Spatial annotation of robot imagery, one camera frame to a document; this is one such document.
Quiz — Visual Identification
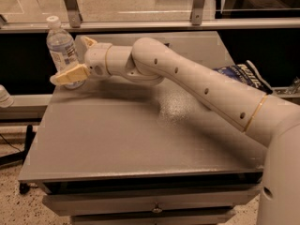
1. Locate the metal railing left post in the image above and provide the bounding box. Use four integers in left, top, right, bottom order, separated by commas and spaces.
64, 0, 83, 28

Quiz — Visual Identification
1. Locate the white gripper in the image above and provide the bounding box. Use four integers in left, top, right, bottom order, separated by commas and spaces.
50, 36, 112, 85

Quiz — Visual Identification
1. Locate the grey horizontal railing bar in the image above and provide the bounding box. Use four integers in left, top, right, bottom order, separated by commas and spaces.
0, 17, 300, 35

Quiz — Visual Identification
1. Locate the grey cabinet drawer with knob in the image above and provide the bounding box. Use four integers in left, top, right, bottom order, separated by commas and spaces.
42, 185, 260, 216

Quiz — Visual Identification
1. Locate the metal railing post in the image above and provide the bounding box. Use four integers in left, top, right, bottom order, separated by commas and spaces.
64, 0, 83, 28
190, 0, 205, 25

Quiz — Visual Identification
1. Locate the metal railing right post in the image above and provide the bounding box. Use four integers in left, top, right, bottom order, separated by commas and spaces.
190, 0, 205, 25

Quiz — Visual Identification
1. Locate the white bottle at left edge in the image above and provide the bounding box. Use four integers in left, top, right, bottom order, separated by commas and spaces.
0, 85, 14, 108

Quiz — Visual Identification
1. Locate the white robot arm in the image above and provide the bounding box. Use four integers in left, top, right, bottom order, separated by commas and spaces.
51, 37, 300, 225

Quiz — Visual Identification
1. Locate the blue chip bag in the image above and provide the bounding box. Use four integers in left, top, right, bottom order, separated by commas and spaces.
215, 60, 273, 95

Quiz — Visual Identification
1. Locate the blue label plastic water bottle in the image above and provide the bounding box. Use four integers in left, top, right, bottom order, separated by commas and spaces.
45, 15, 85, 90

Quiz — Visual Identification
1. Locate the black stand base with cable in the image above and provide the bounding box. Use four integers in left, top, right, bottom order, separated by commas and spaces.
0, 125, 36, 195

